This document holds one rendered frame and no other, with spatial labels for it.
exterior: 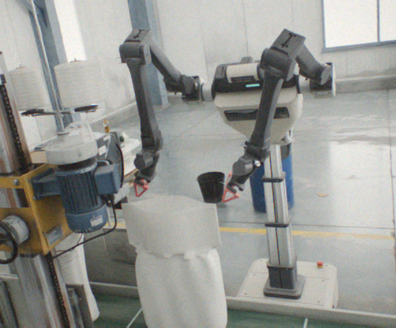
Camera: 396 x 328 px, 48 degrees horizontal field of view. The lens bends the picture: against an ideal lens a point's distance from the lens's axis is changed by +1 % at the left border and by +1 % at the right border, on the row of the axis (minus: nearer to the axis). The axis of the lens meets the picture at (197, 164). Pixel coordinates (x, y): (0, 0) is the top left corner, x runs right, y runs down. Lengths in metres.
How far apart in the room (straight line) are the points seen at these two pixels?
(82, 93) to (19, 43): 6.01
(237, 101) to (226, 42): 8.06
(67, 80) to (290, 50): 0.78
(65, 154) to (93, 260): 1.28
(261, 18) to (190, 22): 1.60
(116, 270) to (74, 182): 1.17
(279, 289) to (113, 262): 0.96
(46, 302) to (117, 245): 0.80
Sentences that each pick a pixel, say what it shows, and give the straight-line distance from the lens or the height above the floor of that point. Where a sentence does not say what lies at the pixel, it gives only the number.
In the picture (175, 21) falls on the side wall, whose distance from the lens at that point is 10.49.
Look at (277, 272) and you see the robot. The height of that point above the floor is 0.40.
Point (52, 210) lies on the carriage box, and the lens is 1.79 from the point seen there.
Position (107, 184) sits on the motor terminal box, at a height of 1.26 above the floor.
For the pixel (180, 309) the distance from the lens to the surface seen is 2.09.
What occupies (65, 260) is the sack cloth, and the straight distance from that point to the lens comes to 2.31.
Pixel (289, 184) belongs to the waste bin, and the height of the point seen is 0.25.
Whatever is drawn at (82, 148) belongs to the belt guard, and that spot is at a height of 1.41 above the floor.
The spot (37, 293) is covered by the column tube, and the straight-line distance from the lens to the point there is 1.91.
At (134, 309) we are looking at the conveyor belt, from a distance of 2.48.
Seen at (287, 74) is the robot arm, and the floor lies 1.57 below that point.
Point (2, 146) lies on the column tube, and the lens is 1.69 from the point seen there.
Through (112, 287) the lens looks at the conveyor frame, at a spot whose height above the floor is 0.41.
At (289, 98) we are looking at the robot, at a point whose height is 1.40.
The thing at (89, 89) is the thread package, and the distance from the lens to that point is 1.68.
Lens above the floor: 1.76
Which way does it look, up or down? 17 degrees down
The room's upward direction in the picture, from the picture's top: 8 degrees counter-clockwise
